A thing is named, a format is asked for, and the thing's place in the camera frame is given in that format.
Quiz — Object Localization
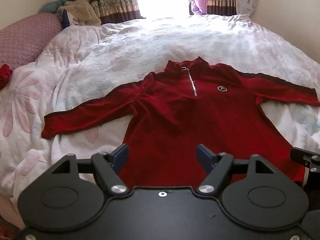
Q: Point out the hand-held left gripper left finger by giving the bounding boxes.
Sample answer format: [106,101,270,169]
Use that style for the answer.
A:
[51,144,130,196]

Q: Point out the beige fluffy blanket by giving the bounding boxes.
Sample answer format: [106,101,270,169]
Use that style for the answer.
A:
[56,0,102,27]

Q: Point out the teal plush toy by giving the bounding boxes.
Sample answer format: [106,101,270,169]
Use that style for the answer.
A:
[38,0,78,14]

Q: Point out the navy and white cushion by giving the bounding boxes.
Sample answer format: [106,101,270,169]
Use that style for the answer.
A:
[61,8,87,29]

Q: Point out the small red cloth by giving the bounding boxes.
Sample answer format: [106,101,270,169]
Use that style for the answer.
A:
[0,64,13,90]

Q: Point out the white floral quilt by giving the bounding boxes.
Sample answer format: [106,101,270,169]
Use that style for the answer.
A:
[0,13,320,207]

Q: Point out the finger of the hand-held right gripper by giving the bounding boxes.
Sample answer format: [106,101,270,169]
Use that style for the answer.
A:
[290,147,320,174]

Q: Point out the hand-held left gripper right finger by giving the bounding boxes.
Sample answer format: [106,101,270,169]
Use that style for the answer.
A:
[196,144,276,195]

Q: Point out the pink textured pillow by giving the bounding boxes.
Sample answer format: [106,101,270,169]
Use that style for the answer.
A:
[0,12,63,70]

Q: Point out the red zip-neck sweater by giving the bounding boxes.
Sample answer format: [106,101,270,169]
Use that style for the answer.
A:
[41,57,320,188]

